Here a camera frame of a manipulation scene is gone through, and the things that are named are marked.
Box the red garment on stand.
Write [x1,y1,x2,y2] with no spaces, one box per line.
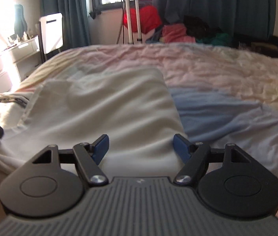
[130,5,162,34]

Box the green clothing item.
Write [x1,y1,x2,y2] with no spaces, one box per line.
[196,33,233,47]

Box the white air purifier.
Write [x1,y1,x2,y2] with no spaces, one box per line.
[40,13,64,54]

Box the teal curtain of window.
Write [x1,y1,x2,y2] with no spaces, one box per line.
[40,0,91,50]
[153,0,276,39]

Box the teal curtain left of window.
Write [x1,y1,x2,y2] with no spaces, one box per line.
[40,0,91,50]

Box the black clothing pile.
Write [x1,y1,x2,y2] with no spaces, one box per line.
[183,16,212,39]

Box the teal curtain right of window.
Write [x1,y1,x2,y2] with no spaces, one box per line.
[153,0,276,39]

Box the white dresser with drawers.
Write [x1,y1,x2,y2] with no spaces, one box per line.
[0,36,42,93]

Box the pink clothing pile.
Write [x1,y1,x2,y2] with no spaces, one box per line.
[162,23,196,43]

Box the white zip-up jacket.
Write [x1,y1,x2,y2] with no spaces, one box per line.
[0,68,184,182]

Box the cardboard box on armchair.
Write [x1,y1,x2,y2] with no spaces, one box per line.
[251,42,278,53]

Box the pastel tie-dye bed sheet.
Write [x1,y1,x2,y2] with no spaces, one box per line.
[20,43,278,215]

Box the black armchair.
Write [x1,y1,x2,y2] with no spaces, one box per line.
[233,33,278,58]

